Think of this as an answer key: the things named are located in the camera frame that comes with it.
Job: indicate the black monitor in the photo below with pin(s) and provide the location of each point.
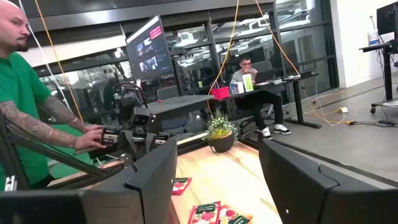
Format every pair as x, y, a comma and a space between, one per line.
387, 18

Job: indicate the white power adapter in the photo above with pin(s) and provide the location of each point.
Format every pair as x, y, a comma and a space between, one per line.
344, 109

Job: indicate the grey desk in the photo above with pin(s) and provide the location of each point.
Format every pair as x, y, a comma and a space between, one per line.
180, 104

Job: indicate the person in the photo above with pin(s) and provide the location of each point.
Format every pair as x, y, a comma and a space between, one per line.
261, 102
21, 87

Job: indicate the pink plastic basket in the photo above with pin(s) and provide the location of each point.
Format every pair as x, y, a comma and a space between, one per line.
220, 93

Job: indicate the blue and white box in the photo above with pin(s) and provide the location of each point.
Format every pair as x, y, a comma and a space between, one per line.
237, 88

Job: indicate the potted succulent plant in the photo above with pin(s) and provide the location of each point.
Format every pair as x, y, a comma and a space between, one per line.
220, 137

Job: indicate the red tea packet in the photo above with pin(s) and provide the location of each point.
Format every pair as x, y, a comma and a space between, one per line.
203, 214

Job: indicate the green and white box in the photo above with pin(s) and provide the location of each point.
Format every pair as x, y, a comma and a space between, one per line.
247, 82

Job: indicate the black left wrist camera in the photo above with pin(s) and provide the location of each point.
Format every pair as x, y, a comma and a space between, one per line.
140, 116

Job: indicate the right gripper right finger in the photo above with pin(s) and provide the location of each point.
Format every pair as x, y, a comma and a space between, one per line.
295, 186

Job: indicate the black standing desk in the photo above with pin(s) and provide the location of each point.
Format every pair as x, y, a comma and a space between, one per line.
388, 77

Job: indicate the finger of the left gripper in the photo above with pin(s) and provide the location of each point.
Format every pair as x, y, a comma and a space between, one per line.
150, 143
127, 143

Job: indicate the black office desk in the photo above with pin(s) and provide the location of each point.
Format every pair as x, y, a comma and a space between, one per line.
298, 102

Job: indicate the orange tea packet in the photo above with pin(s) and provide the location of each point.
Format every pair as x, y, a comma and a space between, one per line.
181, 185

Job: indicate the computer monitor with red banner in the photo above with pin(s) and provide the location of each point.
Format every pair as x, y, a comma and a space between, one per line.
149, 49

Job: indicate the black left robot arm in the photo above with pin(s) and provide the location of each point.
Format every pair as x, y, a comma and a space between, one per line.
127, 99

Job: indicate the person's hand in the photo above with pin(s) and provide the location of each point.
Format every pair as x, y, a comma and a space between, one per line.
93, 127
90, 140

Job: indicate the dark laptop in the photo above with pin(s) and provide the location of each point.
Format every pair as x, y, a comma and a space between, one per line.
264, 77

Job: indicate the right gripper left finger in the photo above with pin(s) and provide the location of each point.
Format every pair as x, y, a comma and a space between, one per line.
149, 186

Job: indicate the white container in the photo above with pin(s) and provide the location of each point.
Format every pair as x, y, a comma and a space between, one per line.
373, 38

